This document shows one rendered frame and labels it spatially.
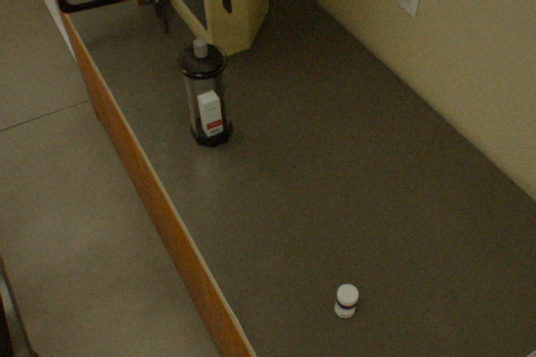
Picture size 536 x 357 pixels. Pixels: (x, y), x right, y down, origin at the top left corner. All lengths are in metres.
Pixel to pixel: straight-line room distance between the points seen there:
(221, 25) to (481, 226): 0.82
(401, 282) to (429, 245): 0.11
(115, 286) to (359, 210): 1.29
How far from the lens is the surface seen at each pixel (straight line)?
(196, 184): 1.25
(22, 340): 1.15
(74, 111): 2.97
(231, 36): 1.55
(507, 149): 1.37
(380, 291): 1.11
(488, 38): 1.31
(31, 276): 2.39
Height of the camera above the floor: 1.90
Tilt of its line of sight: 50 degrees down
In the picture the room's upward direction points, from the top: 1 degrees counter-clockwise
